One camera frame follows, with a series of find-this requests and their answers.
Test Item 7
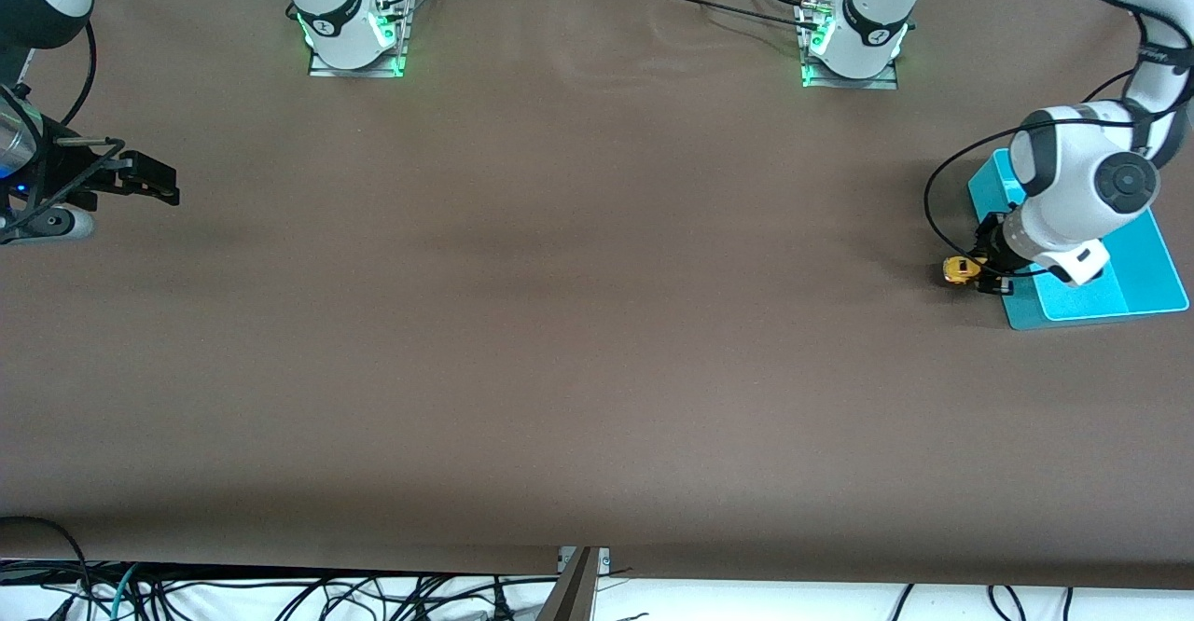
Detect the metal table post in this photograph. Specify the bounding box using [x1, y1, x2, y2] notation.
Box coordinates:
[534, 546, 603, 621]

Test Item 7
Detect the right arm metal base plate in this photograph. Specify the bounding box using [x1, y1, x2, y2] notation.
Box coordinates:
[307, 0, 412, 79]

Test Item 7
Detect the black looped floor cable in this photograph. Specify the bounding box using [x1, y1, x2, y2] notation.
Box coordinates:
[0, 516, 94, 621]

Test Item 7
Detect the cyan plastic bin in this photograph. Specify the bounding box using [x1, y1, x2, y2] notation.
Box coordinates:
[966, 147, 1190, 331]

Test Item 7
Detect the teal floor cable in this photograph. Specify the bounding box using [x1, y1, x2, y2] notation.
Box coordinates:
[110, 563, 143, 621]

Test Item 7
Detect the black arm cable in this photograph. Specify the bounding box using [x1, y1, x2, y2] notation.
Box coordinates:
[923, 0, 1194, 282]
[0, 22, 127, 230]

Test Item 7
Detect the small metal edge bracket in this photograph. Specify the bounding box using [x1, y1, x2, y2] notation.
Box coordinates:
[557, 546, 612, 573]

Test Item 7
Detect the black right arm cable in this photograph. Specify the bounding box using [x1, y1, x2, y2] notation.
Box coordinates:
[0, 22, 127, 230]

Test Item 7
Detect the brown table cover sheet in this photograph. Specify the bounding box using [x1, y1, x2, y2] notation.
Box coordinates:
[0, 0, 1194, 590]

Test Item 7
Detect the long black base cable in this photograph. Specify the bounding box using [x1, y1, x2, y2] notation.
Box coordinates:
[634, 0, 826, 35]

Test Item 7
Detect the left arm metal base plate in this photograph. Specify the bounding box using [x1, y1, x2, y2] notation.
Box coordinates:
[799, 1, 902, 91]

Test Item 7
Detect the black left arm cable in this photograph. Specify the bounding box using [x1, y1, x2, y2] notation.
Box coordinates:
[923, 0, 1194, 282]

